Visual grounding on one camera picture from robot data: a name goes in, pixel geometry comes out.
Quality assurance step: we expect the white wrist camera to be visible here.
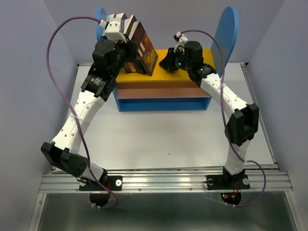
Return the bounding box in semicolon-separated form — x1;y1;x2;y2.
99;18;127;43
174;31;188;52

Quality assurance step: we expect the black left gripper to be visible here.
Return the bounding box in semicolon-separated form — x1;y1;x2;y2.
110;34;138;77

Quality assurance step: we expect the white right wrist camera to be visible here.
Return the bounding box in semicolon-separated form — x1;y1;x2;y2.
174;31;188;52

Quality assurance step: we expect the Edward Tulane book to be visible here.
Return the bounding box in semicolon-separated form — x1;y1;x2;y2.
128;21;158;76

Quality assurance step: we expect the Jane Eyre book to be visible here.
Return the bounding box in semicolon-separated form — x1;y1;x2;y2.
115;13;127;20

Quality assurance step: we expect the Little Women book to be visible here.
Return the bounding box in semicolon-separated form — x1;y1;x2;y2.
124;15;137;73

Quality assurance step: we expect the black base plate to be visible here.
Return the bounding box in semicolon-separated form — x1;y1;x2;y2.
205;175;250;191
78;175;124;192

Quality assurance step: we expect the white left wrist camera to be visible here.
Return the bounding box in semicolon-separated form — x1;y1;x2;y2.
99;18;127;43

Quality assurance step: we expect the aluminium mounting rail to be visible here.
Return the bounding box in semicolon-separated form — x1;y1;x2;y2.
39;164;293;194

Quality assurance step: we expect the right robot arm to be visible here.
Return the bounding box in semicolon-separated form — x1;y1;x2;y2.
159;41;259;190

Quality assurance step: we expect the blue wooden bookshelf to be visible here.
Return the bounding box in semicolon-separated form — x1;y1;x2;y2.
96;6;239;112

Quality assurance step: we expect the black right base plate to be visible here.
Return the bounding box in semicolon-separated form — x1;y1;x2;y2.
205;175;250;191

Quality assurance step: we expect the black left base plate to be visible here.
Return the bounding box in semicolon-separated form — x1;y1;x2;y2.
78;175;124;192

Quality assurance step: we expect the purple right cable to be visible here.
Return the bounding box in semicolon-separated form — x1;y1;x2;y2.
179;29;267;208

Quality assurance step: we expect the Three Days to See book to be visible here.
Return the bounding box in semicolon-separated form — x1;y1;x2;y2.
124;15;145;75

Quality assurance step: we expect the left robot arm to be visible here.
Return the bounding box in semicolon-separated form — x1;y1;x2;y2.
41;39;138;190

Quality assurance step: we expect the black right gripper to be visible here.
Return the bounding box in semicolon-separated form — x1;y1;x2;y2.
157;47;191;72

